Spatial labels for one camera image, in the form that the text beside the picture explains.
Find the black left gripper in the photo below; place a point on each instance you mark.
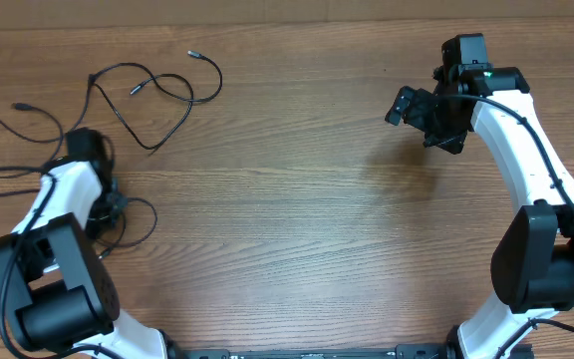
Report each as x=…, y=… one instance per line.
x=96, y=229

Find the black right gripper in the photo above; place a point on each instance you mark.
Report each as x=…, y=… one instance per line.
x=418, y=111

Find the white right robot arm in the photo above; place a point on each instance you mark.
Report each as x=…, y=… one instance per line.
x=532, y=268

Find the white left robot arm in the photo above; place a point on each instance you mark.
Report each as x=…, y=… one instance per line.
x=55, y=293

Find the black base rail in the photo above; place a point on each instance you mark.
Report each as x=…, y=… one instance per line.
x=307, y=353

